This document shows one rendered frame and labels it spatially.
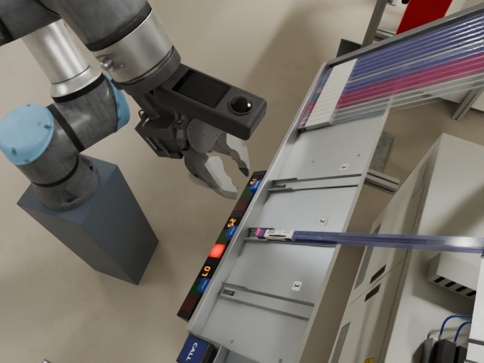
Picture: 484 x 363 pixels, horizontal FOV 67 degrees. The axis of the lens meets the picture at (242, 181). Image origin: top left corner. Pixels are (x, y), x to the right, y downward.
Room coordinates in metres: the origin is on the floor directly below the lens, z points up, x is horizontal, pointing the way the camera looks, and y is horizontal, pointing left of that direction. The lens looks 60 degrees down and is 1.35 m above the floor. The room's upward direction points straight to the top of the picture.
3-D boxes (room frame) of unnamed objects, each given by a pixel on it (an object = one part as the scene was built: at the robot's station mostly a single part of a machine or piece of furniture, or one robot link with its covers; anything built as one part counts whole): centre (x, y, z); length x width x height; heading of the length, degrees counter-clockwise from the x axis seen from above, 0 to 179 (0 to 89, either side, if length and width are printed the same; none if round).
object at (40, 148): (0.46, 0.43, 0.72); 0.13 x 0.12 x 0.14; 131
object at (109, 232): (0.46, 0.43, 0.28); 0.18 x 0.18 x 0.55; 71
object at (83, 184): (0.46, 0.43, 0.60); 0.15 x 0.15 x 0.10
